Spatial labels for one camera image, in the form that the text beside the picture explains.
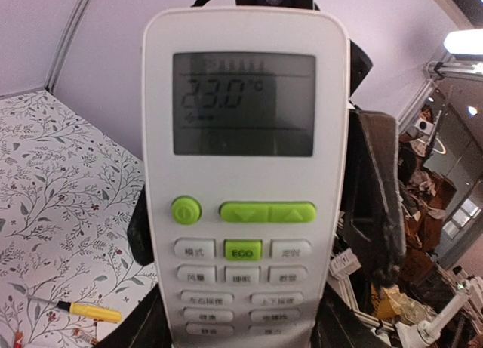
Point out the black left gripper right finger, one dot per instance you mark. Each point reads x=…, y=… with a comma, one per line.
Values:
x=372, y=226

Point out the yellow handled screwdriver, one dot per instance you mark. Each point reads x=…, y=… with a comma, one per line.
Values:
x=91, y=312

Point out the orange AAA battery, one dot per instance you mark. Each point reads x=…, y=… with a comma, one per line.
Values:
x=18, y=337

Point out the small white remote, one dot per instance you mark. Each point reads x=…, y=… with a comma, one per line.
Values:
x=245, y=121

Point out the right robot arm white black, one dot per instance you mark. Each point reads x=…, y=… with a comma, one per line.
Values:
x=468, y=297

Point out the floral patterned table mat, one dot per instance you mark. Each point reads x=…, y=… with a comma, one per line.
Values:
x=67, y=196

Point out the left aluminium frame post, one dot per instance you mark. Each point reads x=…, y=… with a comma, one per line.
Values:
x=64, y=44

